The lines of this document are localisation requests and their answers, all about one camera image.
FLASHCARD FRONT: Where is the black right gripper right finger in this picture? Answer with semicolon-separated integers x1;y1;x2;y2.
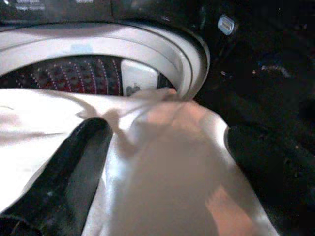
225;125;315;236

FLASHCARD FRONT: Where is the washer drum with grey rim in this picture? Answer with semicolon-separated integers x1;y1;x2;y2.
0;23;211;103

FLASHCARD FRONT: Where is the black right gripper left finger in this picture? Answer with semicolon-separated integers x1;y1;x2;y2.
0;117;113;236

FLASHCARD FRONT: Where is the white garment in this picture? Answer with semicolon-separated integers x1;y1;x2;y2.
0;87;281;236

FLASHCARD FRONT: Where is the black top-load washing machine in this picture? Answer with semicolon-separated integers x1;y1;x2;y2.
0;0;315;236

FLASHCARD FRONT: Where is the small silver washer knob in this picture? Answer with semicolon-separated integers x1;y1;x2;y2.
217;14;236;35

